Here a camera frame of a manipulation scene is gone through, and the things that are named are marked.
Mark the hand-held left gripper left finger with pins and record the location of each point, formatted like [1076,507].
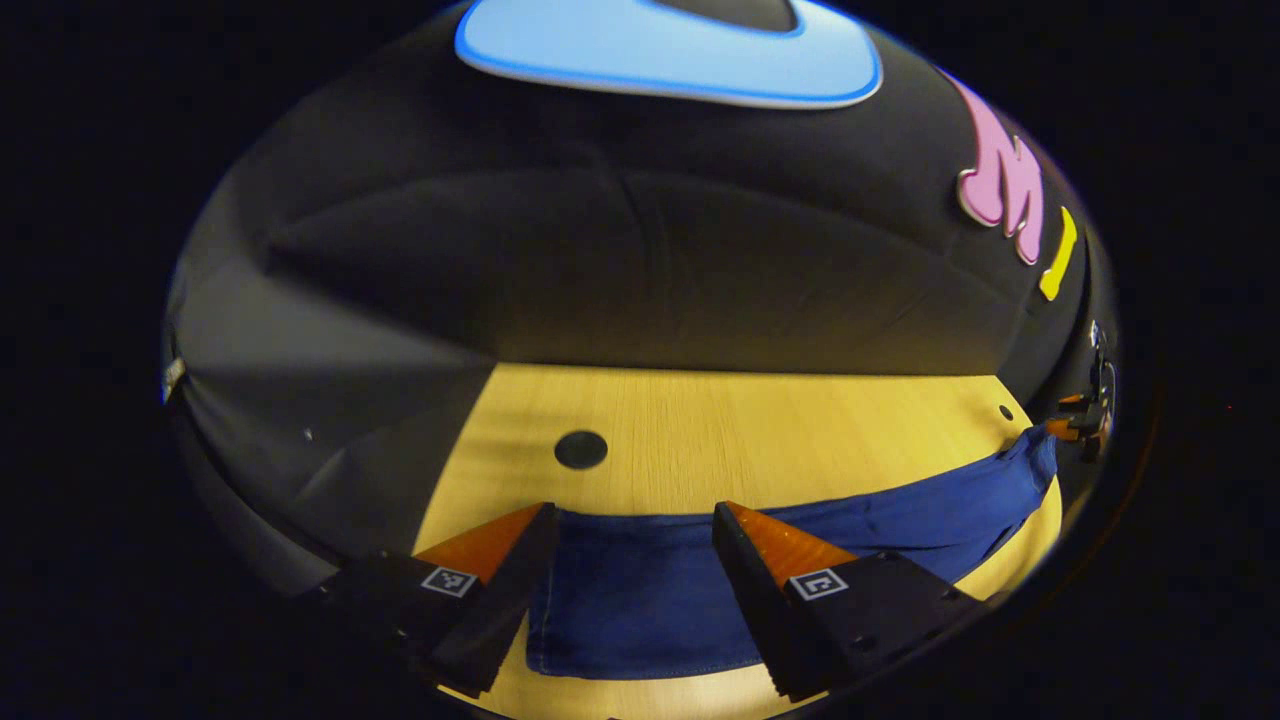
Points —
[505,600]

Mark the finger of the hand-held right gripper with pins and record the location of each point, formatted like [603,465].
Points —
[1066,428]

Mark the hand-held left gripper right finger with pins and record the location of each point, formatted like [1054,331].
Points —
[755,600]

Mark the blue denim jeans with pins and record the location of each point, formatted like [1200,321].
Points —
[640,600]

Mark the round black table grommet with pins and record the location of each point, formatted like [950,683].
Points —
[581,450]

